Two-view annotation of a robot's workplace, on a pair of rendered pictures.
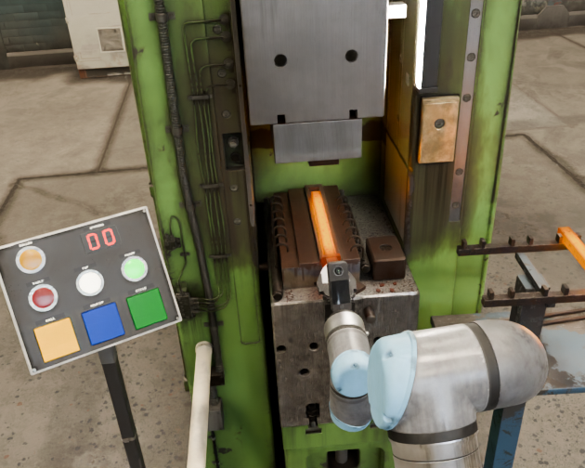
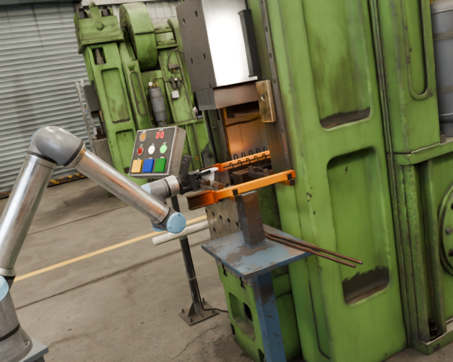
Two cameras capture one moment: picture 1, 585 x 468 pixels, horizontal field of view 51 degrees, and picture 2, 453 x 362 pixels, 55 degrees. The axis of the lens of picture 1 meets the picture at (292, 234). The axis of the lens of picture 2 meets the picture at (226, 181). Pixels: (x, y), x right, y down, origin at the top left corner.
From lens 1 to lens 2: 2.13 m
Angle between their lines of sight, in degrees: 66
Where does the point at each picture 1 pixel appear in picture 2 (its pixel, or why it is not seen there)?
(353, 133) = (211, 95)
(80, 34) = not seen: outside the picture
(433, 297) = (291, 223)
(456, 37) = (262, 44)
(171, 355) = not seen: hidden behind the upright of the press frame
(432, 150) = (264, 113)
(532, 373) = (43, 141)
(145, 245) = (170, 141)
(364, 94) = (210, 75)
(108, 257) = (159, 142)
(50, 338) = (135, 164)
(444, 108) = (262, 87)
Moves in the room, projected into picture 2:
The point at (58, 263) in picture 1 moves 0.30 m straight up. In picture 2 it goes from (148, 140) to (136, 87)
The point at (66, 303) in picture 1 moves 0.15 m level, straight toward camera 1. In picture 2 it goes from (144, 154) to (122, 161)
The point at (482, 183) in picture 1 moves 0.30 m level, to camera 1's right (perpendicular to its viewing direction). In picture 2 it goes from (295, 141) to (343, 144)
